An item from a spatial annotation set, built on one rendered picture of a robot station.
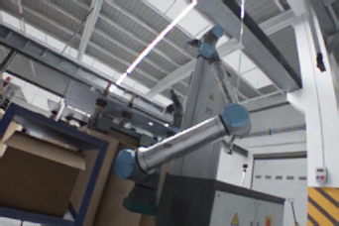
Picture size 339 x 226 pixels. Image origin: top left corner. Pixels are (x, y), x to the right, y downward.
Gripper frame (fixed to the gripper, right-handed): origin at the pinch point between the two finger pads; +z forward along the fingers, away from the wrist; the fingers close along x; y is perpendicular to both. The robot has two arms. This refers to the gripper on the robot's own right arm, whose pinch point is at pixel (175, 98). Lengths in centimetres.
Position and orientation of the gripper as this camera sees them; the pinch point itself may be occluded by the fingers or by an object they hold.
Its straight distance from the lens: 126.1
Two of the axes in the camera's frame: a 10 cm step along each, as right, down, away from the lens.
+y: 9.0, -4.3, 0.4
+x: 4.3, 8.8, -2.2
